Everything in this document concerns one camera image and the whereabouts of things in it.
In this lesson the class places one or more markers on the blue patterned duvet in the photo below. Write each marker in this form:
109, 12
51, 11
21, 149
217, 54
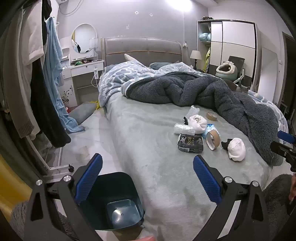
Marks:
118, 78

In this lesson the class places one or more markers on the grey floor pillow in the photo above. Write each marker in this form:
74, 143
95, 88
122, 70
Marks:
83, 111

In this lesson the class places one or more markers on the yellow green hanging garment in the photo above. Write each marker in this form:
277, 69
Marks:
207, 58

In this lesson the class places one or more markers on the table lamp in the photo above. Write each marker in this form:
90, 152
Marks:
195, 54

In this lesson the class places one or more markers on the pile of vanity clutter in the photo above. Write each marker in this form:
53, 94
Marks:
83, 62

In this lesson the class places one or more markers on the grey padded headboard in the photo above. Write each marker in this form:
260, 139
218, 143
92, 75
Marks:
141, 48

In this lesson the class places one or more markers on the round vanity mirror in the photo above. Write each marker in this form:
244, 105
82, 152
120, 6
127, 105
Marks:
83, 37

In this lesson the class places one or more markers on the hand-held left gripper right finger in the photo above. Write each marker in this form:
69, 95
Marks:
207, 180

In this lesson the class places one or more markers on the small black item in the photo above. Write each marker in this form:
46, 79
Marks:
186, 120

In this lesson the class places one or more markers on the round plush cat bed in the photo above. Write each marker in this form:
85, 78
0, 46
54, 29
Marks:
231, 71

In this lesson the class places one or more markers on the grey fuzzy cloth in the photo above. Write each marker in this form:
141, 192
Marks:
17, 217

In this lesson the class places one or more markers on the blue plastic packet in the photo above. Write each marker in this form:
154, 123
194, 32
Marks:
209, 128

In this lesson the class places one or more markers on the dark teal trash bin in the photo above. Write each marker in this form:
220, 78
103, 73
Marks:
115, 185

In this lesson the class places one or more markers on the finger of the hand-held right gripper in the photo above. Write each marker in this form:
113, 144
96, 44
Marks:
288, 137
285, 150

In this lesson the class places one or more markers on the ceiling light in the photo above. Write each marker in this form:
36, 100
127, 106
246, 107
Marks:
178, 4

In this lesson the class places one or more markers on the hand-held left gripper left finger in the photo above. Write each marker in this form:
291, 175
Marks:
89, 178

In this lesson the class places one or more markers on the beige plush pillow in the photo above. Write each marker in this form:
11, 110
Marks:
129, 57

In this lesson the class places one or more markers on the yellow cloth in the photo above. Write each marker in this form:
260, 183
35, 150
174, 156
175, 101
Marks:
97, 105

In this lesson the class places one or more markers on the black hanging garment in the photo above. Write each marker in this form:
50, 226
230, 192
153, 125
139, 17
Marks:
46, 111

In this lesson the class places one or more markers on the white wardrobe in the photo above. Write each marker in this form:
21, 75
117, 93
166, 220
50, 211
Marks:
238, 34

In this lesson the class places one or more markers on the white hanging shirt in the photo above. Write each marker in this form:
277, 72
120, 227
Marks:
34, 34

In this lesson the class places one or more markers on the white vanity desk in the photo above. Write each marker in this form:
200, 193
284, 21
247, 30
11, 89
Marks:
83, 69

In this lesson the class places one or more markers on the dark grey fleece blanket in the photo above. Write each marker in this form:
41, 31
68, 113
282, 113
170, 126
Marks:
242, 111

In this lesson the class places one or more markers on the grey blue pillow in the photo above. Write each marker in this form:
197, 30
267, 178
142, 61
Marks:
159, 65

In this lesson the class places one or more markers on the white power strip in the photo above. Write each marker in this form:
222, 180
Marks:
95, 73

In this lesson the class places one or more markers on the white vanity lamp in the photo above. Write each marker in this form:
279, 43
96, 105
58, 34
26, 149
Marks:
93, 42

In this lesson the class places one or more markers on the small brown tape roll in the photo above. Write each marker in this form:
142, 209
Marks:
214, 118

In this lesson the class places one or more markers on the white rolled sock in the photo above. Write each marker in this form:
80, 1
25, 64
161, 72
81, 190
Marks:
198, 124
237, 150

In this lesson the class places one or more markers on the large brown tape roll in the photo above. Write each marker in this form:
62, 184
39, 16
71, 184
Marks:
217, 136

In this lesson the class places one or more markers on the bed with grey sheet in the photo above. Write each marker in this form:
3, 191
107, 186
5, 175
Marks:
150, 143

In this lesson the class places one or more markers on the black cloth piece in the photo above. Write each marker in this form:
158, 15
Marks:
225, 144

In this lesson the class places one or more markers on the white clothes rack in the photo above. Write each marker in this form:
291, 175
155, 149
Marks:
55, 168

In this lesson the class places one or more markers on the black wet wipes packet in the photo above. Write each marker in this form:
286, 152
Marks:
190, 144

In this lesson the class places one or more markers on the dark wooden door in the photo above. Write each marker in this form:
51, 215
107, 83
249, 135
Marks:
288, 69

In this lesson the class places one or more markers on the yellow fabric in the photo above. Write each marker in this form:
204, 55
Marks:
13, 185

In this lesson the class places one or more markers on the grey cat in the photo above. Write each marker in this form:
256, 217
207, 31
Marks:
242, 89

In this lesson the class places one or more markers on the light blue bathrobe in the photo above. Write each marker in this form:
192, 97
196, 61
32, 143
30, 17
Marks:
53, 69

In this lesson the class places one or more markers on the light blue bag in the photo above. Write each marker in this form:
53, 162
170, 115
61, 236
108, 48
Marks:
204, 37

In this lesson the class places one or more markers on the grey knit sweater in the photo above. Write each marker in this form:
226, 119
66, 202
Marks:
18, 92

